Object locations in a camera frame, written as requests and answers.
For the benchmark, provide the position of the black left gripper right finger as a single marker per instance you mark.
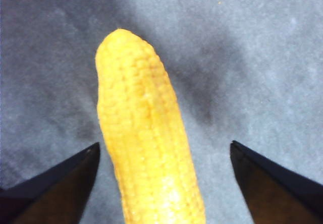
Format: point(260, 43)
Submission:
point(277, 196)

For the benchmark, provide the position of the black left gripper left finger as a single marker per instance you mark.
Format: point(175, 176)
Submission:
point(55, 196)

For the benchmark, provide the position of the yellow corn cob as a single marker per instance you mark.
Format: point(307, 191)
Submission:
point(143, 123)

